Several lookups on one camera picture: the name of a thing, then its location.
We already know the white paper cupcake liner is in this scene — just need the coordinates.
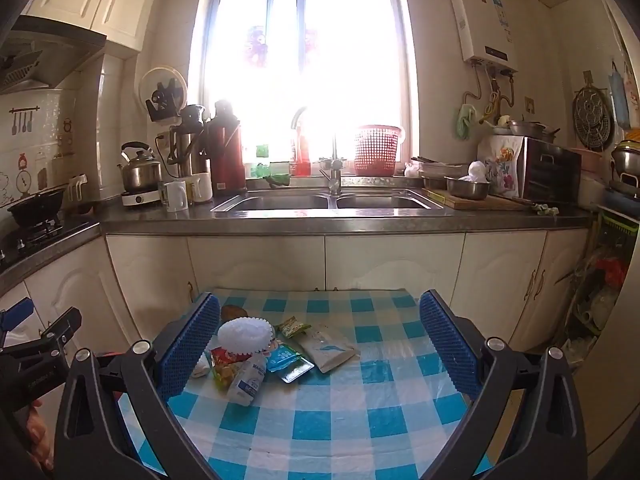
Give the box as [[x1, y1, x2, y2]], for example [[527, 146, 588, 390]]
[[216, 316, 276, 356]]

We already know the white plastic bag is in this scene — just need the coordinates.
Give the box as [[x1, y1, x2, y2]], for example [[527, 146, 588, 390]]
[[460, 160, 488, 183]]

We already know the red snack packet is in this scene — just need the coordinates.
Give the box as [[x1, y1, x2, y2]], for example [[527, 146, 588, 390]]
[[209, 347, 246, 392]]

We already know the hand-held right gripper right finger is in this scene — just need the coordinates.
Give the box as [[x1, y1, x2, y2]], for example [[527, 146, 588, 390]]
[[419, 289, 588, 480]]

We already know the steel pot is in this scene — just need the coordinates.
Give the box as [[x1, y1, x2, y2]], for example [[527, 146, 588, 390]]
[[492, 115, 561, 143]]

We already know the steel kettle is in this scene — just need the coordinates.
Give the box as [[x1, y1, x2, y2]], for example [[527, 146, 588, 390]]
[[120, 141, 163, 192]]

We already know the green dish rack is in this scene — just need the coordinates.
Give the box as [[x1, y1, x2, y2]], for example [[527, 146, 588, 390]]
[[562, 135, 640, 366]]

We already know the blue plastic packet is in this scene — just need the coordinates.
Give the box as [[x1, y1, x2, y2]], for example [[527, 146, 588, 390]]
[[265, 342, 316, 385]]

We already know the gas stove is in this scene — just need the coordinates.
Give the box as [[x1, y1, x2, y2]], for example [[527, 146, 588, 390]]
[[0, 217, 101, 266]]

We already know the white wire rack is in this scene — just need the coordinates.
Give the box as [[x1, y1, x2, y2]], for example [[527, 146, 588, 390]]
[[67, 174, 91, 202]]

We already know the white pouch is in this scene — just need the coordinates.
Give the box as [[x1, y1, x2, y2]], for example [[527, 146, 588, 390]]
[[292, 324, 360, 374]]

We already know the steel thermos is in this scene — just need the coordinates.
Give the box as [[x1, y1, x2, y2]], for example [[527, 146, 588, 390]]
[[167, 105, 211, 178]]

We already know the white kitchen base cabinet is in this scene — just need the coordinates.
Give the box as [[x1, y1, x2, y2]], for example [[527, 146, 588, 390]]
[[0, 205, 596, 361]]

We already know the steel faucet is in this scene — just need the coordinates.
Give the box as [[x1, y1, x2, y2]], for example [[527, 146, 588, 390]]
[[320, 132, 348, 196]]

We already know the white water heater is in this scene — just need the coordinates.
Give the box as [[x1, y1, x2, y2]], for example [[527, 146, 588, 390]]
[[448, 0, 521, 73]]

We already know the white wall fan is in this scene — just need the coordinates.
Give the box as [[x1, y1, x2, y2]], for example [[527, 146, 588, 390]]
[[139, 65, 188, 122]]

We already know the stack of trays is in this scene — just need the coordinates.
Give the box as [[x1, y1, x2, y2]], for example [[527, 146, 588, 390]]
[[411, 156, 471, 177]]

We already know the round steamer rack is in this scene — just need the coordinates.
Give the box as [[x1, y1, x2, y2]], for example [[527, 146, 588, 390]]
[[572, 85, 613, 151]]

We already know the white induction cooker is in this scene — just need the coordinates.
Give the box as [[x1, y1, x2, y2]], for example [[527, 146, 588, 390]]
[[121, 187, 163, 207]]

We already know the red plastic basket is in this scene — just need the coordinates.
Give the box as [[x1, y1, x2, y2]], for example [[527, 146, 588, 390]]
[[354, 124, 405, 177]]

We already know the white tissue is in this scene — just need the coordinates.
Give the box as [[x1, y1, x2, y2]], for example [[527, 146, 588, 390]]
[[191, 352, 215, 380]]

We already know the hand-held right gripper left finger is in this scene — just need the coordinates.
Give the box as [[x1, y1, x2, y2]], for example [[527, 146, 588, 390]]
[[52, 291, 223, 480]]

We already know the person's left hand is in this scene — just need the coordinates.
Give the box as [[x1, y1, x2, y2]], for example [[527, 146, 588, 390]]
[[24, 399, 55, 472]]

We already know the floral cloth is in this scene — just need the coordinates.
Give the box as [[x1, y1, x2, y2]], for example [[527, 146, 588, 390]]
[[477, 135, 526, 196]]

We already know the range hood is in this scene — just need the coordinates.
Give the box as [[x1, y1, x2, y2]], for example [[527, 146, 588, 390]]
[[0, 15, 108, 95]]

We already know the utensil wall sticker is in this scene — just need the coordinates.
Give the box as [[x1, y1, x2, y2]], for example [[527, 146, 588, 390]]
[[9, 106, 41, 136]]

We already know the red bottle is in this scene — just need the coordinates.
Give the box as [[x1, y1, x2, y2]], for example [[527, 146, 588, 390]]
[[290, 125, 311, 177]]

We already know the green wrapper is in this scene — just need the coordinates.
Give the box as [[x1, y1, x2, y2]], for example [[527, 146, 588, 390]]
[[276, 316, 312, 339]]

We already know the red thermos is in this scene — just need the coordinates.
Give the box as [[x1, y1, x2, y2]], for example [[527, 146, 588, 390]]
[[206, 101, 248, 196]]

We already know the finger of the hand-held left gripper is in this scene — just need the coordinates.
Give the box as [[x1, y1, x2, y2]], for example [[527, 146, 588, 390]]
[[0, 298, 36, 333], [30, 307, 83, 361]]

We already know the steel bowl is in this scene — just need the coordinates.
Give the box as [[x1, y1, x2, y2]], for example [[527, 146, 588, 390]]
[[444, 175, 492, 201]]

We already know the blue checkered tablecloth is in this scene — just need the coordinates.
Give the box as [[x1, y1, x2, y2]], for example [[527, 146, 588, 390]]
[[117, 287, 496, 480]]

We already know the white blue packet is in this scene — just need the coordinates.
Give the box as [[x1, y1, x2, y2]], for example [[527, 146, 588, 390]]
[[226, 352, 271, 406]]

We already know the wooden cutting board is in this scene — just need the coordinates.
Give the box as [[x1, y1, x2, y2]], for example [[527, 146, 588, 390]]
[[424, 187, 531, 211]]

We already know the kitchen window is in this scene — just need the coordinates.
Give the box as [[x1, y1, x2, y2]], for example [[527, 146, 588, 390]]
[[190, 0, 418, 177]]

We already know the black wok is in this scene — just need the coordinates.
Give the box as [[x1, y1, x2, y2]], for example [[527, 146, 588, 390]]
[[7, 187, 67, 227]]

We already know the green hanging cloth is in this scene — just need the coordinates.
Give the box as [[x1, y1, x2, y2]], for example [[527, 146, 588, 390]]
[[456, 104, 478, 141]]

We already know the steel double sink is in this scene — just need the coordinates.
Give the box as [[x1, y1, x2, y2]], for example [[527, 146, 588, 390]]
[[211, 187, 453, 217]]

